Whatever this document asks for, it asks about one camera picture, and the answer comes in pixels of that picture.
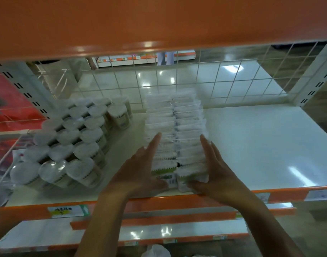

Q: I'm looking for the pile of toothbrush packs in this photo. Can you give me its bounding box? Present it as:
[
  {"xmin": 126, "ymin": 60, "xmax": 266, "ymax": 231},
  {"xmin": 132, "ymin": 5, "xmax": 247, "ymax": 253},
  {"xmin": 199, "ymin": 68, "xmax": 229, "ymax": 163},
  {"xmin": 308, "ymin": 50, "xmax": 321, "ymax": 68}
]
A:
[{"xmin": 0, "ymin": 136, "xmax": 33, "ymax": 180}]

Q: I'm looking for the price label green arrow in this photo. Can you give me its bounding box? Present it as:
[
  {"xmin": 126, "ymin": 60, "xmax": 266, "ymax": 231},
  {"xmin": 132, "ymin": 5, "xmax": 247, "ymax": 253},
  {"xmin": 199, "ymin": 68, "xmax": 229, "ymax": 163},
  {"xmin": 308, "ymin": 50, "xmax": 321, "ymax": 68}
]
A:
[{"xmin": 47, "ymin": 205, "xmax": 90, "ymax": 218}]

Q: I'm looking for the white slotted end post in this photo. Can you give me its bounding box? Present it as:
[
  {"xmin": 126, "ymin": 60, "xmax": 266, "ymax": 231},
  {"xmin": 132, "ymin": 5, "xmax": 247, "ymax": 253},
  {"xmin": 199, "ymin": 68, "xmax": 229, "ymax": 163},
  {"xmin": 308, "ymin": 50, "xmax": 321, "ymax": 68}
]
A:
[{"xmin": 288, "ymin": 40, "xmax": 327, "ymax": 108}]

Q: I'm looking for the white wire basket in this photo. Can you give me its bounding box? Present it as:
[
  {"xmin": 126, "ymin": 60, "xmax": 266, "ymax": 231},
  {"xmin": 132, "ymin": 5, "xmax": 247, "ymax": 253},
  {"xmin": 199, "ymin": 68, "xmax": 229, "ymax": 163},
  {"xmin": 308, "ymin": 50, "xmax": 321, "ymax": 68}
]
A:
[{"xmin": 0, "ymin": 128, "xmax": 46, "ymax": 206}]

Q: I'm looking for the white shelf orange rail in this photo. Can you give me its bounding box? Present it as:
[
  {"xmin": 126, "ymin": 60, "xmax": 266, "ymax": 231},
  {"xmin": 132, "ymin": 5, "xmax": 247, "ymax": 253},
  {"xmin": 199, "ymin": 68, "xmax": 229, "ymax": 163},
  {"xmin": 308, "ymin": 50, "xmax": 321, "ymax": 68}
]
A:
[{"xmin": 0, "ymin": 104, "xmax": 327, "ymax": 221}]

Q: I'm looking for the person's white garment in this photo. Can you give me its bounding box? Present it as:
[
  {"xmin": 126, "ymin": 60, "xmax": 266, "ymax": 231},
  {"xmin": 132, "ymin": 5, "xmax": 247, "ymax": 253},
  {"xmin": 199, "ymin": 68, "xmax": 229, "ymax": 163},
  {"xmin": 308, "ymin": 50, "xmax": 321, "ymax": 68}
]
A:
[{"xmin": 142, "ymin": 245, "xmax": 217, "ymax": 257}]

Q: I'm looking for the person's right hand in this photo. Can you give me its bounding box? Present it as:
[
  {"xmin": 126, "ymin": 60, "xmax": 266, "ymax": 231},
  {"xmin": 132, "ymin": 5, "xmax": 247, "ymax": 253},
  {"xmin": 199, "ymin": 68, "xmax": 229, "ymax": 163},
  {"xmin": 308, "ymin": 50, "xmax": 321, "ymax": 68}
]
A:
[{"xmin": 187, "ymin": 134, "xmax": 264, "ymax": 212}]

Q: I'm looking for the white shelf board orange rim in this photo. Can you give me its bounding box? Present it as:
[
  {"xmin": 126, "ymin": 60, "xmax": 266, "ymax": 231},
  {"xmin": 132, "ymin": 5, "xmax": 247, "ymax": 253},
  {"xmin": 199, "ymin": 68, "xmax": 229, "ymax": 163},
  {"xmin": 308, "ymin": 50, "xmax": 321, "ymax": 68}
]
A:
[
  {"xmin": 0, "ymin": 219, "xmax": 121, "ymax": 255},
  {"xmin": 70, "ymin": 203, "xmax": 297, "ymax": 231},
  {"xmin": 0, "ymin": 0, "xmax": 327, "ymax": 63},
  {"xmin": 118, "ymin": 219, "xmax": 250, "ymax": 247}
]

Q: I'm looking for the plain white price label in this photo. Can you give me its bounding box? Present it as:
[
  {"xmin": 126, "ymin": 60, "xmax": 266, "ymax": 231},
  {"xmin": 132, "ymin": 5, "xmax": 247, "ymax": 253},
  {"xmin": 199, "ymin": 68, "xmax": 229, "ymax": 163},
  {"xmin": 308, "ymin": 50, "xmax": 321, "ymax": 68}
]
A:
[{"xmin": 304, "ymin": 190, "xmax": 327, "ymax": 202}]

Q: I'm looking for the white slotted shelf post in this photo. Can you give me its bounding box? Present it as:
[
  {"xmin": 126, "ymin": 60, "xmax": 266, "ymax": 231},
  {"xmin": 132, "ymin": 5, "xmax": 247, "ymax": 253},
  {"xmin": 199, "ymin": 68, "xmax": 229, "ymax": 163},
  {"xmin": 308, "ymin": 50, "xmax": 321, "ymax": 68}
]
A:
[{"xmin": 0, "ymin": 60, "xmax": 58, "ymax": 121}]

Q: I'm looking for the distant white orange shelf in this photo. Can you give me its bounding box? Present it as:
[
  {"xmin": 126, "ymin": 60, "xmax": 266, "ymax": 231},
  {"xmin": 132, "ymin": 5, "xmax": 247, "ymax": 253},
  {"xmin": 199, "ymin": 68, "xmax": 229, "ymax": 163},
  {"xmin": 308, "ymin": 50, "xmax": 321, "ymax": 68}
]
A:
[{"xmin": 95, "ymin": 50, "xmax": 197, "ymax": 68}]

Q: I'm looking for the person's left hand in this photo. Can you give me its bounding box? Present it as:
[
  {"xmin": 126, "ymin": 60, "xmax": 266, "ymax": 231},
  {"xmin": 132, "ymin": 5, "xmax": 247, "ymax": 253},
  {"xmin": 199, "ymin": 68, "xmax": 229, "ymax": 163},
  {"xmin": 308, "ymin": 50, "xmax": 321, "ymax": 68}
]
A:
[{"xmin": 102, "ymin": 132, "xmax": 169, "ymax": 204}]

